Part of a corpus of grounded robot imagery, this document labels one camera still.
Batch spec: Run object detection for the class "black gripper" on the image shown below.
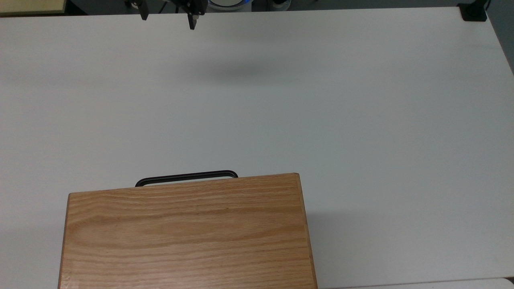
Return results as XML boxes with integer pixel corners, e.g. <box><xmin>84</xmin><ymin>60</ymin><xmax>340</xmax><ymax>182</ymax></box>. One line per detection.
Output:
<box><xmin>137</xmin><ymin>0</ymin><xmax>208</xmax><ymax>31</ymax></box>

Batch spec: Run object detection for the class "wooden drawer cabinet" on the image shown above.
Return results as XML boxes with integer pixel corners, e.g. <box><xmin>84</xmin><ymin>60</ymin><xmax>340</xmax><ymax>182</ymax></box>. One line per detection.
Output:
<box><xmin>57</xmin><ymin>173</ymin><xmax>318</xmax><ymax>289</ymax></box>

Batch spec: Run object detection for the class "black camera stand with clamp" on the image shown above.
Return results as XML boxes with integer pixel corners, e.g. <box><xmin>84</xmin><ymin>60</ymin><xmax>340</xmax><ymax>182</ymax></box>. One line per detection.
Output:
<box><xmin>458</xmin><ymin>0</ymin><xmax>491</xmax><ymax>22</ymax></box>

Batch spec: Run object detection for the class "black drawer handle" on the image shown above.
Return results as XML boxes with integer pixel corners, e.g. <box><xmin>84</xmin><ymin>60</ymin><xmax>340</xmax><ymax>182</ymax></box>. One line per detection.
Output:
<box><xmin>135</xmin><ymin>170</ymin><xmax>239</xmax><ymax>187</ymax></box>

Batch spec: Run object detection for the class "light wooden board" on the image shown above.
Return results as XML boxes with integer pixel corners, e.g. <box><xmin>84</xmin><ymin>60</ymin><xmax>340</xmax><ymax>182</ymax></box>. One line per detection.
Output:
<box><xmin>0</xmin><ymin>0</ymin><xmax>67</xmax><ymax>16</ymax></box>

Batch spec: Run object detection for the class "white round blue-rimmed object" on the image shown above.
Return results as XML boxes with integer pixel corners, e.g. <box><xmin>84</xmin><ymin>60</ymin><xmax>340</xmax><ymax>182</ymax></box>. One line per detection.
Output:
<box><xmin>207</xmin><ymin>0</ymin><xmax>253</xmax><ymax>12</ymax></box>

